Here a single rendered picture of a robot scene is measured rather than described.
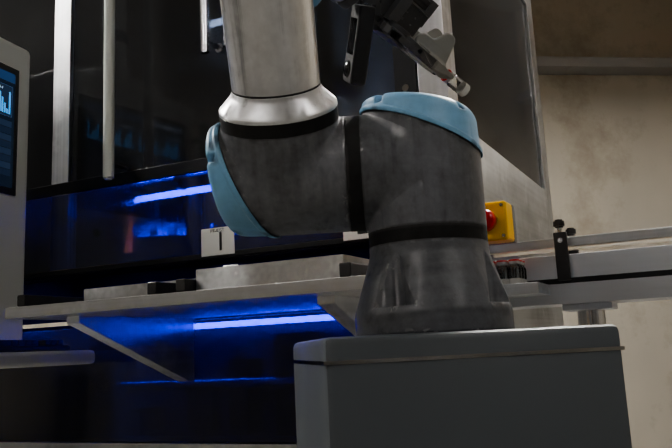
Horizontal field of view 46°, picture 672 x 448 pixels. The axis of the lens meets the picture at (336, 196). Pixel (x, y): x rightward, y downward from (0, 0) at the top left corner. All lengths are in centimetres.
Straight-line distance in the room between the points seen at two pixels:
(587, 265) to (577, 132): 344
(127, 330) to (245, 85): 91
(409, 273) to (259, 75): 22
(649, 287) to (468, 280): 83
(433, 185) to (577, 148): 420
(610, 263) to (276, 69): 95
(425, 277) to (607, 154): 432
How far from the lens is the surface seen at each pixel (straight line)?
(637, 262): 152
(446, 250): 72
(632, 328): 490
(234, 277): 123
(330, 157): 74
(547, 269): 154
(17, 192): 201
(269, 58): 72
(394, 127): 75
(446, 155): 74
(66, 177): 202
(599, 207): 490
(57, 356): 171
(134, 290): 150
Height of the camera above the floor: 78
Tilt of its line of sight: 11 degrees up
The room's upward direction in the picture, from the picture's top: 3 degrees counter-clockwise
